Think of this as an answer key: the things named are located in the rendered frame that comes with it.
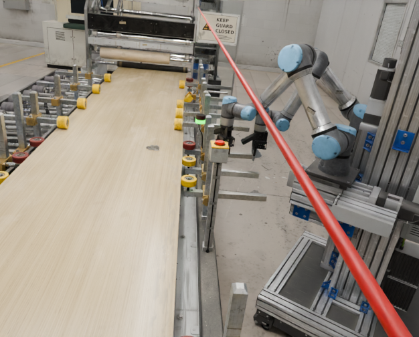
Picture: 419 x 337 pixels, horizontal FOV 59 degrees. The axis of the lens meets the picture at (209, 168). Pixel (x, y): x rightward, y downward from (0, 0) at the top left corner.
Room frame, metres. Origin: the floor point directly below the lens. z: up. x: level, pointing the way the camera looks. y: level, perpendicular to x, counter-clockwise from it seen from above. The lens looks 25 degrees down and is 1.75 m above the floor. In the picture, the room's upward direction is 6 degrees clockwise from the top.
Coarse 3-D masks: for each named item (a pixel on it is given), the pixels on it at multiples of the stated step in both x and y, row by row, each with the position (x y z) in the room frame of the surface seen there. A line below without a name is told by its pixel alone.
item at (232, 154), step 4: (188, 152) 2.16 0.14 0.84; (192, 152) 2.16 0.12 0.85; (196, 152) 2.17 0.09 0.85; (200, 152) 2.17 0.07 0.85; (232, 152) 2.20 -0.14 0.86; (236, 152) 2.21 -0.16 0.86; (240, 152) 2.22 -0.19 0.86; (228, 156) 2.19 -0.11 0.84; (232, 156) 2.19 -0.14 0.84; (236, 156) 2.19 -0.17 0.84; (240, 156) 2.20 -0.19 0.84; (244, 156) 2.20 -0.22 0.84; (248, 156) 2.20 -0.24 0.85
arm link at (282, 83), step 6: (312, 48) 1.77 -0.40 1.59; (282, 72) 1.88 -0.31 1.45; (276, 78) 1.90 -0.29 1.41; (282, 78) 1.86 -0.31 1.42; (270, 84) 1.92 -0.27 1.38; (276, 84) 1.88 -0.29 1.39; (282, 84) 1.86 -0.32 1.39; (288, 84) 1.86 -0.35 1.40; (270, 90) 1.90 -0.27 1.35; (276, 90) 1.88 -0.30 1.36; (282, 90) 1.88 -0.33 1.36; (264, 96) 1.91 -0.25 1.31; (270, 96) 1.90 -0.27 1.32; (276, 96) 1.90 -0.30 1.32; (252, 102) 1.95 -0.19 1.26; (264, 102) 1.92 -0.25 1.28; (270, 102) 1.92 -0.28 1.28; (264, 108) 1.93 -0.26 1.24; (258, 114) 1.94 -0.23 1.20
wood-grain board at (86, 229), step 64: (128, 128) 2.33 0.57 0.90; (0, 192) 1.36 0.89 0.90; (64, 192) 1.42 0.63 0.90; (128, 192) 1.48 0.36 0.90; (0, 256) 0.96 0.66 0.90; (64, 256) 1.00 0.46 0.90; (128, 256) 1.03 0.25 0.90; (0, 320) 0.71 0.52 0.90; (64, 320) 0.73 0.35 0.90; (128, 320) 0.76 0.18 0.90
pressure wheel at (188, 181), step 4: (184, 176) 1.70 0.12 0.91; (188, 176) 1.70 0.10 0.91; (192, 176) 1.71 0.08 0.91; (184, 180) 1.65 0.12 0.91; (188, 180) 1.66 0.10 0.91; (192, 180) 1.66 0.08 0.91; (196, 180) 1.67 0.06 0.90; (184, 184) 1.65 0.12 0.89; (188, 184) 1.64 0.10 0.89; (192, 184) 1.65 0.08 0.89; (188, 188) 1.68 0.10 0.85
